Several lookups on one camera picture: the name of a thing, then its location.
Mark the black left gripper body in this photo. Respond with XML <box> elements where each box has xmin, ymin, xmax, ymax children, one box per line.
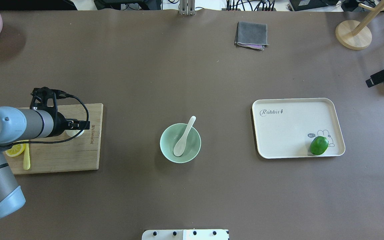
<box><xmin>52</xmin><ymin>112</ymin><xmax>68</xmax><ymax>137</ymax></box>

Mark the white steamed bun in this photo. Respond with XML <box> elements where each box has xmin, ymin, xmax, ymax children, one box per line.
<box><xmin>65</xmin><ymin>130</ymin><xmax>84</xmax><ymax>138</ymax></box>

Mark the white ceramic spoon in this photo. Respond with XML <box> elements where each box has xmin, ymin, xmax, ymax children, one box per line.
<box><xmin>173</xmin><ymin>116</ymin><xmax>196</xmax><ymax>157</ymax></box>

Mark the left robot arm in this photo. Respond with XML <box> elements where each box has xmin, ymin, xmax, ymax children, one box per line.
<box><xmin>0</xmin><ymin>106</ymin><xmax>90</xmax><ymax>219</ymax></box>

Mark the mint green bowl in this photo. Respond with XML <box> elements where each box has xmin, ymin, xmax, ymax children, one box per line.
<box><xmin>159</xmin><ymin>123</ymin><xmax>201</xmax><ymax>164</ymax></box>

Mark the wooden cutting board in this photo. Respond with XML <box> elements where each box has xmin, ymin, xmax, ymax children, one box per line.
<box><xmin>6</xmin><ymin>103</ymin><xmax>104</xmax><ymax>174</ymax></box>

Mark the lower lemon slice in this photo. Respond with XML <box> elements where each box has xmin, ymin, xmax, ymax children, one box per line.
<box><xmin>5</xmin><ymin>143</ymin><xmax>26</xmax><ymax>157</ymax></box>

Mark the yellow plastic knife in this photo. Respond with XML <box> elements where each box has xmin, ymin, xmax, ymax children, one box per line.
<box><xmin>23</xmin><ymin>143</ymin><xmax>31</xmax><ymax>170</ymax></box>

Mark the wooden mug tree stand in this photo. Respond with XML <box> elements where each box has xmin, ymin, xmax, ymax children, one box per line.
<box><xmin>335</xmin><ymin>0</ymin><xmax>384</xmax><ymax>50</ymax></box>

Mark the green lime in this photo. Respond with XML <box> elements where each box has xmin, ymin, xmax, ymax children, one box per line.
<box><xmin>310</xmin><ymin>136</ymin><xmax>329</xmax><ymax>155</ymax></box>

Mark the cream rabbit tray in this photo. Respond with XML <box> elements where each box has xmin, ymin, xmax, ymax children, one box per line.
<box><xmin>251</xmin><ymin>98</ymin><xmax>345</xmax><ymax>159</ymax></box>

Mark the grey folded cloth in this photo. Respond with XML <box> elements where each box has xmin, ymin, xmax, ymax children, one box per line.
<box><xmin>234</xmin><ymin>21</ymin><xmax>269</xmax><ymax>51</ymax></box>

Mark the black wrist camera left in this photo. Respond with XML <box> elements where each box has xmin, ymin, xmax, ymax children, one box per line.
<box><xmin>30</xmin><ymin>87</ymin><xmax>89</xmax><ymax>138</ymax></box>

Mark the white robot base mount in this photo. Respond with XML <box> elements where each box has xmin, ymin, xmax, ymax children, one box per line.
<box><xmin>141</xmin><ymin>228</ymin><xmax>230</xmax><ymax>240</ymax></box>

